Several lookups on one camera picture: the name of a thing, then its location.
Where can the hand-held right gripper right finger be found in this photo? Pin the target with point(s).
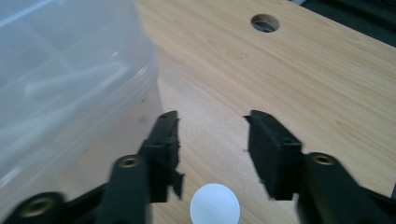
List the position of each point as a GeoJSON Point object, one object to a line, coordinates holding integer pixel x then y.
{"type": "Point", "coordinates": [271, 152]}

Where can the clear plastic storage box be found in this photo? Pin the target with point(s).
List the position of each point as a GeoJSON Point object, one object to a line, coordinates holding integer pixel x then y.
{"type": "Point", "coordinates": [65, 87]}

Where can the small white-capped bottle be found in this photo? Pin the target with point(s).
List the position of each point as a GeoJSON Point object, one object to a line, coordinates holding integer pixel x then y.
{"type": "Point", "coordinates": [214, 205]}

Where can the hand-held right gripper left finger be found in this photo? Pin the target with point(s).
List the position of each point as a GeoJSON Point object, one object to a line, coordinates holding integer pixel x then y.
{"type": "Point", "coordinates": [163, 146]}

